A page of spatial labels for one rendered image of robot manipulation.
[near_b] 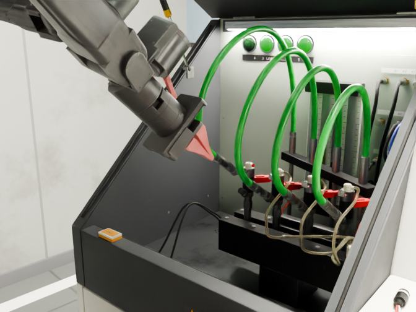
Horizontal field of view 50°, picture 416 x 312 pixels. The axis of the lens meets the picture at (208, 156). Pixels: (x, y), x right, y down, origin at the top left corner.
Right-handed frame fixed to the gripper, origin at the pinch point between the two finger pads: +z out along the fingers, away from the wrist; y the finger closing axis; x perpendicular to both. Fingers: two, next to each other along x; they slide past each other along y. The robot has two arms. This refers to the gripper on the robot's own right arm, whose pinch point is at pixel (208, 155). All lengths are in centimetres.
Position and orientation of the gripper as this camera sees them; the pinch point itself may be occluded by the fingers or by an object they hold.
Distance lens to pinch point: 72.4
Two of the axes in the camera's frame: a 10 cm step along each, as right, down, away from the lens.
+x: -5.7, -2.1, 7.9
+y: 5.7, -8.0, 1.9
